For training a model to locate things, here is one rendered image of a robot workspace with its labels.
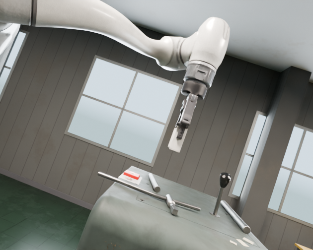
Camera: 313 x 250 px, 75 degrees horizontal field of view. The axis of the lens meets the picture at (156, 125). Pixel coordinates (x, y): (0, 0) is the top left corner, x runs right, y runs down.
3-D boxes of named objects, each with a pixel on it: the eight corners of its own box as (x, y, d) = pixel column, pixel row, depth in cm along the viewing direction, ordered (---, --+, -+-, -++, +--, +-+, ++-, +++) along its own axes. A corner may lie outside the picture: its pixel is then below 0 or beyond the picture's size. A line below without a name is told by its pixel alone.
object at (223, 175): (214, 184, 64) (219, 169, 64) (224, 187, 64) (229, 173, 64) (217, 187, 60) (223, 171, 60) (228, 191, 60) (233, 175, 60)
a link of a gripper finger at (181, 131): (187, 122, 56) (189, 121, 53) (181, 139, 55) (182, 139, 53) (182, 120, 56) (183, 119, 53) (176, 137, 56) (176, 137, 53)
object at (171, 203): (177, 217, 53) (170, 202, 64) (180, 209, 53) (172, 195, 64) (169, 215, 53) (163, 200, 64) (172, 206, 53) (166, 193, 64)
